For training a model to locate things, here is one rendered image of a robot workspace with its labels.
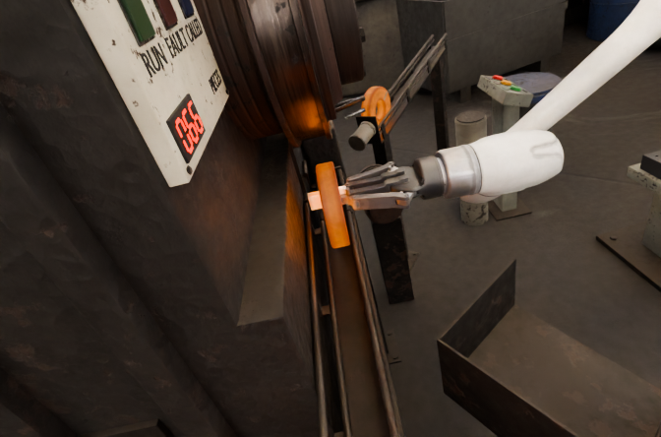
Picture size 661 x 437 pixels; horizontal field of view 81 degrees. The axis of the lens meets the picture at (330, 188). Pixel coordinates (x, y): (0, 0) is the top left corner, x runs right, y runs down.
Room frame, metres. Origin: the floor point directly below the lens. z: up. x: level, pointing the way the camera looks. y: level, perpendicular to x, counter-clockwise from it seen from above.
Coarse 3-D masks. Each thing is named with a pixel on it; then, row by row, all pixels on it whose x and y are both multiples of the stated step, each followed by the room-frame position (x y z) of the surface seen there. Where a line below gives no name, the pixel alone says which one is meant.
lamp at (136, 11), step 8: (128, 0) 0.37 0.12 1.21; (136, 0) 0.38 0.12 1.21; (128, 8) 0.36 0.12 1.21; (136, 8) 0.38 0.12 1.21; (144, 8) 0.39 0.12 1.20; (128, 16) 0.36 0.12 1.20; (136, 16) 0.37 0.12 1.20; (144, 16) 0.39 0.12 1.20; (136, 24) 0.36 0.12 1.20; (144, 24) 0.38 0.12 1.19; (136, 32) 0.36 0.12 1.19; (144, 32) 0.37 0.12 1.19; (152, 32) 0.39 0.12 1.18; (144, 40) 0.36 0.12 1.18
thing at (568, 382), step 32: (512, 288) 0.44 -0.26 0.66; (480, 320) 0.39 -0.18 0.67; (512, 320) 0.42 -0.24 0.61; (448, 352) 0.33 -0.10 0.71; (480, 352) 0.38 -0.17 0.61; (512, 352) 0.36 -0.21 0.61; (544, 352) 0.35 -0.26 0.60; (576, 352) 0.34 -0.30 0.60; (448, 384) 0.33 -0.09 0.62; (480, 384) 0.28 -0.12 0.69; (512, 384) 0.32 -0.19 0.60; (544, 384) 0.31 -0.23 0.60; (576, 384) 0.30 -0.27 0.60; (608, 384) 0.29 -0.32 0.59; (640, 384) 0.28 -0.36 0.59; (480, 416) 0.29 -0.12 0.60; (512, 416) 0.25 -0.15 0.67; (544, 416) 0.21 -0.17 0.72; (576, 416) 0.26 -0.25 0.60; (608, 416) 0.25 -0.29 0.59; (640, 416) 0.24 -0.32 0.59
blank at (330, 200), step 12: (324, 168) 0.59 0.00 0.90; (324, 180) 0.56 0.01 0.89; (336, 180) 0.56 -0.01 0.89; (324, 192) 0.54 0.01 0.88; (336, 192) 0.54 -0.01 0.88; (324, 204) 0.53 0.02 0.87; (336, 204) 0.53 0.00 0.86; (324, 216) 0.52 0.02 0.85; (336, 216) 0.52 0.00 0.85; (336, 228) 0.51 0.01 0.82; (336, 240) 0.52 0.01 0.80; (348, 240) 0.52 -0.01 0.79
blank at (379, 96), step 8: (376, 88) 1.26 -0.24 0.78; (384, 88) 1.29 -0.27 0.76; (368, 96) 1.23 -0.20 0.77; (376, 96) 1.24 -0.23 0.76; (384, 96) 1.28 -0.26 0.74; (368, 104) 1.21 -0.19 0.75; (376, 104) 1.24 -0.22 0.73; (384, 104) 1.28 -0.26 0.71; (368, 112) 1.20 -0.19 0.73; (384, 112) 1.27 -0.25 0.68
